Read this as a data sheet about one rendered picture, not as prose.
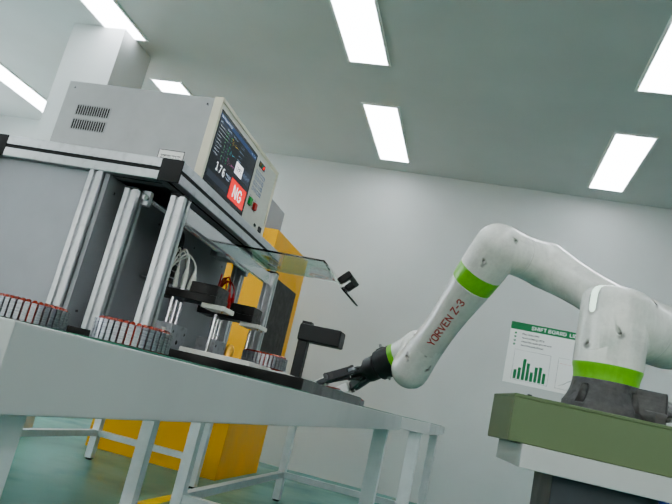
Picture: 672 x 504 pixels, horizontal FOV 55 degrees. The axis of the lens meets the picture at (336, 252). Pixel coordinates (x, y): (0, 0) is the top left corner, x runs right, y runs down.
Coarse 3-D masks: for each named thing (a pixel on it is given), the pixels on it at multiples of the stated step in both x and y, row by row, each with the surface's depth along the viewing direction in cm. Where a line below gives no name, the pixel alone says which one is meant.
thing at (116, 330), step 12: (96, 324) 89; (108, 324) 88; (120, 324) 88; (132, 324) 88; (96, 336) 88; (108, 336) 87; (120, 336) 87; (132, 336) 88; (144, 336) 88; (156, 336) 89; (168, 336) 91; (144, 348) 88; (156, 348) 90; (168, 348) 92
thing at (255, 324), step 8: (232, 304) 159; (240, 304) 159; (200, 312) 160; (208, 312) 159; (240, 312) 158; (248, 312) 158; (256, 312) 159; (216, 320) 162; (232, 320) 162; (240, 320) 157; (248, 320) 157; (256, 320) 160; (216, 328) 161; (248, 328) 162; (256, 328) 156; (264, 328) 160; (216, 336) 163
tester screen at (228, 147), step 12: (228, 120) 145; (228, 132) 146; (216, 144) 141; (228, 144) 147; (240, 144) 154; (216, 156) 142; (228, 156) 148; (240, 156) 155; (252, 156) 162; (228, 168) 149; (252, 168) 163; (228, 180) 150; (240, 180) 157
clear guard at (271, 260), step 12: (252, 252) 165; (264, 252) 162; (276, 252) 160; (264, 264) 178; (276, 264) 174; (288, 264) 170; (300, 264) 166; (312, 264) 163; (324, 264) 160; (312, 276) 179; (324, 276) 175; (336, 276) 162
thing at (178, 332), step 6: (156, 324) 135; (162, 324) 134; (168, 324) 134; (174, 324) 135; (168, 330) 134; (174, 330) 135; (180, 330) 138; (186, 330) 141; (174, 336) 136; (180, 336) 138; (174, 342) 136; (180, 342) 139; (174, 348) 136
